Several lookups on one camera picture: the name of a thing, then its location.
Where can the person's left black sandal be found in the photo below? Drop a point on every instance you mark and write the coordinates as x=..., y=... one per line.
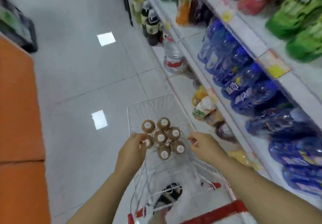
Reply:
x=168, y=196

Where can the white green-label juice bottle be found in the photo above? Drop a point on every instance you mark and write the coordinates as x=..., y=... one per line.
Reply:
x=203, y=108

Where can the black low display stand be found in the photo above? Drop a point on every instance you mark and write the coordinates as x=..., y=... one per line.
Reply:
x=17, y=25

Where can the store shelving unit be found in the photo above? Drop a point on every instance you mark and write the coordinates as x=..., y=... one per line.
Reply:
x=251, y=40

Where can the bright green drink bottle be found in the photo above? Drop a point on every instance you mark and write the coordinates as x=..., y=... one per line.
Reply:
x=307, y=45
x=291, y=15

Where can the person's left forearm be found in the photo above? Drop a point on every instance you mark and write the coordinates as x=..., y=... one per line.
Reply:
x=100, y=201

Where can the person's right hand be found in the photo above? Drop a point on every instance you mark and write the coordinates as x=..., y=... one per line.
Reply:
x=208, y=148

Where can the yellow juice bottle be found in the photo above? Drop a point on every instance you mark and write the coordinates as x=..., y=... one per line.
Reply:
x=200, y=94

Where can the dark drink bottle white cap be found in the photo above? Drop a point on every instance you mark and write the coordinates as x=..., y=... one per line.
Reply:
x=153, y=30
x=144, y=20

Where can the person's left hand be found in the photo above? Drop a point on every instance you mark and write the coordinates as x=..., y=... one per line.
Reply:
x=130, y=156

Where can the person's left leg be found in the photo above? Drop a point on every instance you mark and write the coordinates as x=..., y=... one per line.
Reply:
x=161, y=216

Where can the purple juice bottle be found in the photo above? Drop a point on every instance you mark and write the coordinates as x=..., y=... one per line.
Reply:
x=225, y=132

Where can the row of blue drink bottles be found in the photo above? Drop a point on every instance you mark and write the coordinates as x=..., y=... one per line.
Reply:
x=241, y=85

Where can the dark green upright panel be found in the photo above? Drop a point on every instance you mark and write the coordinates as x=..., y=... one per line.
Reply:
x=127, y=2

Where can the person's right forearm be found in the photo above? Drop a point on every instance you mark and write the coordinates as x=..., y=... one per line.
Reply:
x=264, y=193

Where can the bunch of white-capped tan bottles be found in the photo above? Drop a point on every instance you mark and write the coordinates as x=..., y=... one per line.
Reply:
x=161, y=137

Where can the red yellow price tag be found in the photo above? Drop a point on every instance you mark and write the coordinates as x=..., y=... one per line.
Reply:
x=213, y=96
x=255, y=162
x=274, y=65
x=226, y=13

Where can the red-handled white wire cart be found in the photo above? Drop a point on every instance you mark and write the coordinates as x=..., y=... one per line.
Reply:
x=213, y=213

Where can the orange panelled display rack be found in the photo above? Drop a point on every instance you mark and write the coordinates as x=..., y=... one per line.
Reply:
x=20, y=130

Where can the large water bottle red label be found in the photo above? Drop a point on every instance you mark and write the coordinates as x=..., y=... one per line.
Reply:
x=173, y=57

